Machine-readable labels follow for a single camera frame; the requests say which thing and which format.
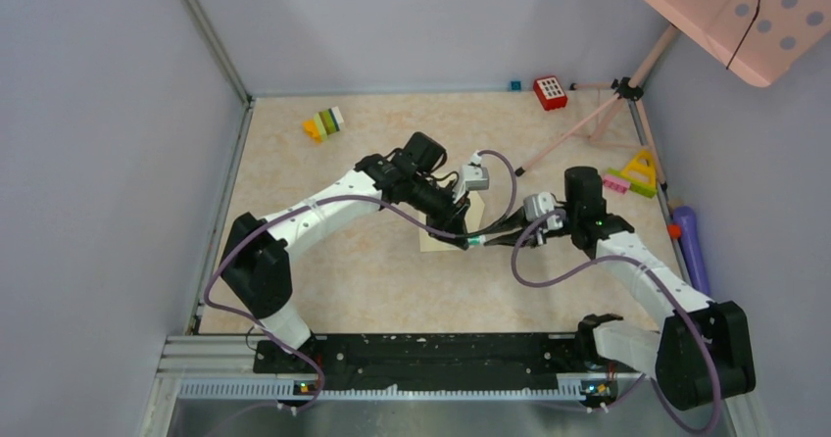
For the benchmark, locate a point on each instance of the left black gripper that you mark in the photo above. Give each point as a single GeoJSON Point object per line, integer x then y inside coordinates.
{"type": "Point", "coordinates": [450, 218]}

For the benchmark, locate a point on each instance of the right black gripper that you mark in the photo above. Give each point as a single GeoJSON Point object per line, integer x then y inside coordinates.
{"type": "Point", "coordinates": [513, 238]}

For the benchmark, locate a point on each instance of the white glue stick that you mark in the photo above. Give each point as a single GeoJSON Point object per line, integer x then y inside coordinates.
{"type": "Point", "coordinates": [479, 240]}

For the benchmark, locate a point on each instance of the pale yellow envelope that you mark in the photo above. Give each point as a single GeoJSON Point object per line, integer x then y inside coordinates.
{"type": "Point", "coordinates": [473, 220]}

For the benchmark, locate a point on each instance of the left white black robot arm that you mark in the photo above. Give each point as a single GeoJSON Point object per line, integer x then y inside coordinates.
{"type": "Point", "coordinates": [256, 262]}

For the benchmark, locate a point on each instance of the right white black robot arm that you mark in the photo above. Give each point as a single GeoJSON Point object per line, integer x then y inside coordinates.
{"type": "Point", "coordinates": [702, 349]}

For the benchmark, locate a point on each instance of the pink toy brick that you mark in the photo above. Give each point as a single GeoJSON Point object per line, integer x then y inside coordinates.
{"type": "Point", "coordinates": [616, 183]}

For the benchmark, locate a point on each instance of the green toy brick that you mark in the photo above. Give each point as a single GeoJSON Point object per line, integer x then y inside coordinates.
{"type": "Point", "coordinates": [645, 189]}

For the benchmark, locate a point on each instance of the yellow triangular toy block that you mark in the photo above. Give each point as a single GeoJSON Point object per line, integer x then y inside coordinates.
{"type": "Point", "coordinates": [641, 170]}

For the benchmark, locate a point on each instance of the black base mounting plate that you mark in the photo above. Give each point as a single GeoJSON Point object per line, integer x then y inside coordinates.
{"type": "Point", "coordinates": [462, 362]}

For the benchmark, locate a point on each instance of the red toy block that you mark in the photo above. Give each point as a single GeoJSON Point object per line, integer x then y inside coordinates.
{"type": "Point", "coordinates": [550, 93]}

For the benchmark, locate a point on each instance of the purple flashlight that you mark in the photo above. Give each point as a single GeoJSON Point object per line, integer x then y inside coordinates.
{"type": "Point", "coordinates": [684, 229]}

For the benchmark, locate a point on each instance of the stacked colourful toy bricks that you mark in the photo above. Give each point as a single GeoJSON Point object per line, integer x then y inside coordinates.
{"type": "Point", "coordinates": [324, 124]}

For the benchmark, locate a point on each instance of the pink wooden tripod stand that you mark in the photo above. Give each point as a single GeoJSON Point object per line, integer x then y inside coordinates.
{"type": "Point", "coordinates": [626, 90]}

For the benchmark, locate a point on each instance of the pink dotted board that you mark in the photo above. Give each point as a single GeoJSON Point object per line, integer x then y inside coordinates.
{"type": "Point", "coordinates": [758, 40]}

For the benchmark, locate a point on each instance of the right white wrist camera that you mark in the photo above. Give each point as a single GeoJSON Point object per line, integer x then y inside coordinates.
{"type": "Point", "coordinates": [538, 204]}

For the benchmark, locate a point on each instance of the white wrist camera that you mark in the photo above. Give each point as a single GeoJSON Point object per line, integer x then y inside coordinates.
{"type": "Point", "coordinates": [472, 177]}
{"type": "Point", "coordinates": [538, 204]}

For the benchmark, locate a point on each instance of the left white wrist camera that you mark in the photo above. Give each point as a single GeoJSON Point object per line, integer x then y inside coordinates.
{"type": "Point", "coordinates": [472, 177]}

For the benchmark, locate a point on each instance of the aluminium frame rail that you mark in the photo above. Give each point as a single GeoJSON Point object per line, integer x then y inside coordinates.
{"type": "Point", "coordinates": [200, 19]}

